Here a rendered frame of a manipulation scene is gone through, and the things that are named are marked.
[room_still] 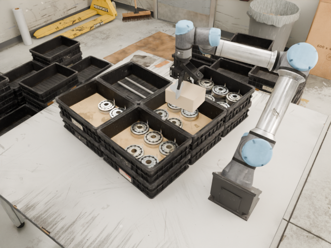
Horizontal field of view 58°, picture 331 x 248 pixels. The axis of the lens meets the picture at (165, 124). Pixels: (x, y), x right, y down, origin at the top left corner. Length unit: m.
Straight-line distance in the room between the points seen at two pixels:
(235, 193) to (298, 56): 0.64
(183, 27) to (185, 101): 0.35
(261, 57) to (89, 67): 2.09
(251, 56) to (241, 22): 3.07
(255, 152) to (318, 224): 1.35
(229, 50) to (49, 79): 1.86
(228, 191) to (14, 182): 1.10
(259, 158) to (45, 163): 1.15
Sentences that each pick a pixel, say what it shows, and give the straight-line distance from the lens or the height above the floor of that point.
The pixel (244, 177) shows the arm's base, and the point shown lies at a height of 0.90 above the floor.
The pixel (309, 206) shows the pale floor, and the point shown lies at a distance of 2.59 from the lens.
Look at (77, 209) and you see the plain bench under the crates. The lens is 1.57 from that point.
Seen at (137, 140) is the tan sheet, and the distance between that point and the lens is 1.63.
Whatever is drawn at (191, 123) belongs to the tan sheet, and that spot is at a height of 0.83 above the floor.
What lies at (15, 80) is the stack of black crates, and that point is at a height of 0.38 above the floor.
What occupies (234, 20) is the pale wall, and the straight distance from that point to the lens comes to 4.54.
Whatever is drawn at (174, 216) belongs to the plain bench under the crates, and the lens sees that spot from 1.49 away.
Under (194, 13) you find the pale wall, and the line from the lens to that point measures 4.78.
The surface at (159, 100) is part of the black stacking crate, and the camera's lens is 1.82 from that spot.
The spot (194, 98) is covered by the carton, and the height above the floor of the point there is 1.12.
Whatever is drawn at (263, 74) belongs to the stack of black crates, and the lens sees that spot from 2.94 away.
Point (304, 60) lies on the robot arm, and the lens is 1.32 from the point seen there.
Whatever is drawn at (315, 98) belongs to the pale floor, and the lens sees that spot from 3.69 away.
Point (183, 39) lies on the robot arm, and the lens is 1.34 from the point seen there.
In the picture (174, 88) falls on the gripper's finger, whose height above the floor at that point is 1.15.
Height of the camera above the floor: 1.97
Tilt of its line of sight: 41 degrees down
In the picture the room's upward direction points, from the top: straight up
